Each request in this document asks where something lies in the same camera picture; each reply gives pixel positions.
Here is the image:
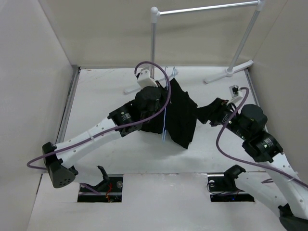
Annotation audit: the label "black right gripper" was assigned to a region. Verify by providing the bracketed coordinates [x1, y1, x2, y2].
[189, 97, 249, 140]

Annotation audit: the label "black trousers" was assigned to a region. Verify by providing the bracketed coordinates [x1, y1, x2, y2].
[139, 78, 217, 150]

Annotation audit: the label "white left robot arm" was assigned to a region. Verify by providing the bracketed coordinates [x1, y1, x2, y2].
[42, 87, 171, 188]

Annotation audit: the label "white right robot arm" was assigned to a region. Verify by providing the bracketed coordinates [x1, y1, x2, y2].
[199, 98, 308, 231]

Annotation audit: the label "white clothes rack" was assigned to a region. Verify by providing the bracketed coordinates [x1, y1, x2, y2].
[124, 0, 267, 94]

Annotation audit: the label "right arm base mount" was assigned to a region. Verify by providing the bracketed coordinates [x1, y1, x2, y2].
[206, 165, 255, 203]

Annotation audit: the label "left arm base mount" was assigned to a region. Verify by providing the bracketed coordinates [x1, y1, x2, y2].
[77, 166, 124, 203]

